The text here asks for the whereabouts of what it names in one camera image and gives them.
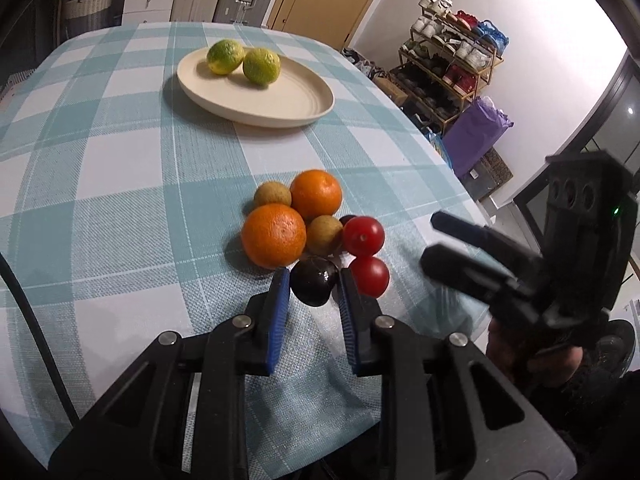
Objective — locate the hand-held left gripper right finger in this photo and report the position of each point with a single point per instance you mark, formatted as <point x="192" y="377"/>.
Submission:
<point x="350" y="322"/>

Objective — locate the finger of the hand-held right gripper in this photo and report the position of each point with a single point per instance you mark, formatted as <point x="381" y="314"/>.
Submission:
<point x="480" y="237"/>
<point x="465" y="270"/>

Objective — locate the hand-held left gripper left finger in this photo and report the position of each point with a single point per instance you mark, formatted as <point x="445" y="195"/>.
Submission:
<point x="280" y="312"/>

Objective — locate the dark purple plum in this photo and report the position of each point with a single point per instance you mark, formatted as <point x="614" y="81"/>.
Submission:
<point x="314" y="281"/>

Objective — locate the red cherry tomato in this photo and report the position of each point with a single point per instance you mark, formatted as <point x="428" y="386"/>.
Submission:
<point x="370" y="276"/>
<point x="363" y="236"/>

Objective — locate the large orange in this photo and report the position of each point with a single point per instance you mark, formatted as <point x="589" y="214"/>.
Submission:
<point x="273" y="236"/>

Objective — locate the brown longan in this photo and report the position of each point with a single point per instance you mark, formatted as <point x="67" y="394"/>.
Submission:
<point x="324" y="235"/>
<point x="271" y="195"/>

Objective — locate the small orange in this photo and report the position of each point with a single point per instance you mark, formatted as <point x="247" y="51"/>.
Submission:
<point x="316" y="195"/>

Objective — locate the cream ceramic plate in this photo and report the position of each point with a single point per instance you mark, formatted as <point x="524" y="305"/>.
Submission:
<point x="260" y="102"/>

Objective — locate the person's right hand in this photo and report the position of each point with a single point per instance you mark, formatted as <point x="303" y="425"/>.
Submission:
<point x="550" y="365"/>

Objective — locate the brown woven box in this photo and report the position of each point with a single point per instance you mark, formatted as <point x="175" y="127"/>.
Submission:
<point x="492" y="175"/>

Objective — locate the blue printed bag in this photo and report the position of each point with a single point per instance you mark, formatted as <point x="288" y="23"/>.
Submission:
<point x="440" y="147"/>

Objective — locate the purple gift bag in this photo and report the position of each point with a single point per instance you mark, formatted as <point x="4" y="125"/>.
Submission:
<point x="470" y="135"/>

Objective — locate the cardboard box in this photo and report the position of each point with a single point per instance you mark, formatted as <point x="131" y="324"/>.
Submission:
<point x="390" y="91"/>

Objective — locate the gold metal shoe rack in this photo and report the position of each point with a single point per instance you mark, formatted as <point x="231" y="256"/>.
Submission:
<point x="492" y="62"/>

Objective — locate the rows of assorted shoes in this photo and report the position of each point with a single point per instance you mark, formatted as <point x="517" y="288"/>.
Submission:
<point x="457" y="47"/>

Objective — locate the group of loose sneakers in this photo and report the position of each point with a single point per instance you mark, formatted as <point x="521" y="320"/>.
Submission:
<point x="359" y="62"/>

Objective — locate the green citrus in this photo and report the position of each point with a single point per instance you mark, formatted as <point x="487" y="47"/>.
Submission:
<point x="225" y="57"/>
<point x="261" y="66"/>

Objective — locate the woven laundry basket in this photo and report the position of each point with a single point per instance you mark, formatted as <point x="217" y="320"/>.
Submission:
<point x="89" y="10"/>

